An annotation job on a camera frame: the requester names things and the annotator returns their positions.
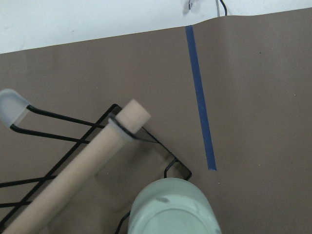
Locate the pale green cup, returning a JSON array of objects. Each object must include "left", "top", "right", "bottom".
[{"left": 128, "top": 178, "right": 222, "bottom": 234}]

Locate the black wire cup rack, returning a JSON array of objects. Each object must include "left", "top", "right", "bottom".
[{"left": 0, "top": 89, "right": 192, "bottom": 234}]

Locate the wooden rack handle bar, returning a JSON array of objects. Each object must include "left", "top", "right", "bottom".
[{"left": 4, "top": 99, "right": 151, "bottom": 234}]

